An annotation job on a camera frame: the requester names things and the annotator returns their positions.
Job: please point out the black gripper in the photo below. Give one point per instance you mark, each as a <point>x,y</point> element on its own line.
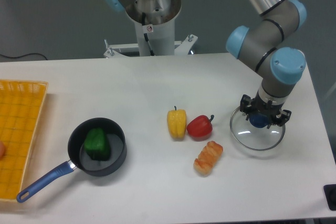
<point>270,109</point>

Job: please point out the black saucepan blue handle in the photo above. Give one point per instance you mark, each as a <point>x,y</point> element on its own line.
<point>79,159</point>

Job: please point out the yellow bell pepper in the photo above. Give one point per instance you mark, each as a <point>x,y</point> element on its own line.
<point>176,123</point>

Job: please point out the orange shrimp sushi toy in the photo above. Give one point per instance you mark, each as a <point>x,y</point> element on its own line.
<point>208,158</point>

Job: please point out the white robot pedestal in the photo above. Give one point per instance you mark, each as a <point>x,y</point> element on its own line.
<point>154,22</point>

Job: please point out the yellow woven basket tray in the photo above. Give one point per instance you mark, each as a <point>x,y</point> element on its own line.
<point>21,105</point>

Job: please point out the red bell pepper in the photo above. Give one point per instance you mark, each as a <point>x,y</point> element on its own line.
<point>200,127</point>

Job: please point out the green bell pepper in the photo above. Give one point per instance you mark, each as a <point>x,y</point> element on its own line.
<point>96,145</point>

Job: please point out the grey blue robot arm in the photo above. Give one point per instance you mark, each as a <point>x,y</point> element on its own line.
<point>258,49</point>

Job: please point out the black device at table edge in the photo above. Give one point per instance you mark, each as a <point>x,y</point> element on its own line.
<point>330,194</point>

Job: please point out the glass pot lid blue knob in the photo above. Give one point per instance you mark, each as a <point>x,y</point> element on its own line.
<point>253,132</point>

